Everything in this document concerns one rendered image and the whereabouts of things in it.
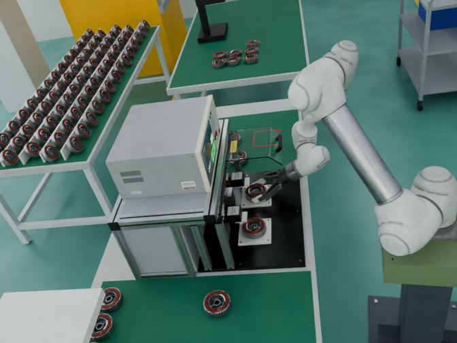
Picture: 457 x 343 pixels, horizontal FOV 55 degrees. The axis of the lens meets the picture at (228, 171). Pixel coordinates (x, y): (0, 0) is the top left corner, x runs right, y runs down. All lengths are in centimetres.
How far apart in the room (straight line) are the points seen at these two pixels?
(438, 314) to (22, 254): 287
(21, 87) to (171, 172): 414
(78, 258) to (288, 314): 202
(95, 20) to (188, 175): 399
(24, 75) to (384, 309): 450
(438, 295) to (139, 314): 128
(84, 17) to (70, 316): 449
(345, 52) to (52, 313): 129
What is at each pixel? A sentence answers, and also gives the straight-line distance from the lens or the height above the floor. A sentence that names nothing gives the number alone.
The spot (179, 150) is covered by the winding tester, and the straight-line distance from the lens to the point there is 173.
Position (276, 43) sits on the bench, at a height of 75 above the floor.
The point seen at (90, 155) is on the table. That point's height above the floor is 75.
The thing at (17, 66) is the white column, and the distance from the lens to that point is 563.
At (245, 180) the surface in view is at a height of 88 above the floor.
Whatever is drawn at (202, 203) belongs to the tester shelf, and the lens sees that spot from 177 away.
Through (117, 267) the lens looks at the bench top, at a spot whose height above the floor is 75.
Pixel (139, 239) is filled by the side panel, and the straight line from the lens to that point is 190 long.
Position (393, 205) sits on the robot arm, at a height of 114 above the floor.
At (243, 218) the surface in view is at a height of 88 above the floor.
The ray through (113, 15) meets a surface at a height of 78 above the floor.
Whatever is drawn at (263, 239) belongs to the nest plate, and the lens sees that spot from 203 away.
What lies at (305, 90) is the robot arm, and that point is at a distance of 152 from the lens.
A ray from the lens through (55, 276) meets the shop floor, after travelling 345.
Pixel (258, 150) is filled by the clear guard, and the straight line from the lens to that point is 205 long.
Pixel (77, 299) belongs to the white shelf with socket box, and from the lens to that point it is 151.
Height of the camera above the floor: 227
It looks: 38 degrees down
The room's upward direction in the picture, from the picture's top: 13 degrees counter-clockwise
